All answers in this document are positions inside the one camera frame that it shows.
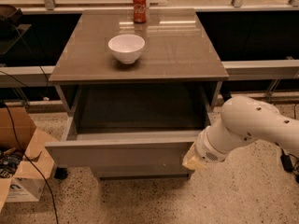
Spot grey top drawer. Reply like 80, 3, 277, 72
45, 87, 216, 170

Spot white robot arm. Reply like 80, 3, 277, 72
182, 96, 299, 170

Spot white ceramic bowl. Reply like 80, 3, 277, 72
108, 35, 145, 64

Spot open cardboard box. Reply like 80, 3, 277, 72
0, 107, 55, 210

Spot red soda can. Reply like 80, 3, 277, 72
133, 0, 147, 23

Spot dark side table left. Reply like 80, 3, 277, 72
0, 5, 31, 57

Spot black power adapter with cable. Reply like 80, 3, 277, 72
280, 150, 299, 183

